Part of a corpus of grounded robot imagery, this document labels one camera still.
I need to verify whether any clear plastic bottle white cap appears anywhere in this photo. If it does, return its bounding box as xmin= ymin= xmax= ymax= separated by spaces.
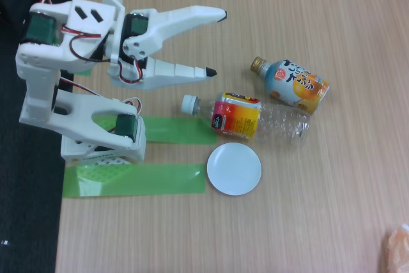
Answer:
xmin=181 ymin=91 xmax=311 ymax=149

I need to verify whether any orange juice bottle can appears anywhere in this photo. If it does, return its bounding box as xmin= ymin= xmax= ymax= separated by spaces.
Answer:
xmin=250 ymin=56 xmax=331 ymax=116

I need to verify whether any short green tape strip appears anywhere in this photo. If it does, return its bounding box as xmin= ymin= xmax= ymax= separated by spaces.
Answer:
xmin=91 ymin=115 xmax=218 ymax=145

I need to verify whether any long green tape strip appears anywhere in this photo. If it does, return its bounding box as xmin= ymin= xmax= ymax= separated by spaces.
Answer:
xmin=62 ymin=163 xmax=206 ymax=199

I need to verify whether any small white round plate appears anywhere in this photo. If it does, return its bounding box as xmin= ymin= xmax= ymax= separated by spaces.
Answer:
xmin=206 ymin=142 xmax=263 ymax=196

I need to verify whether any orange plastic bag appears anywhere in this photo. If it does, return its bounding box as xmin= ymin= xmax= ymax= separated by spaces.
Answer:
xmin=382 ymin=223 xmax=409 ymax=273

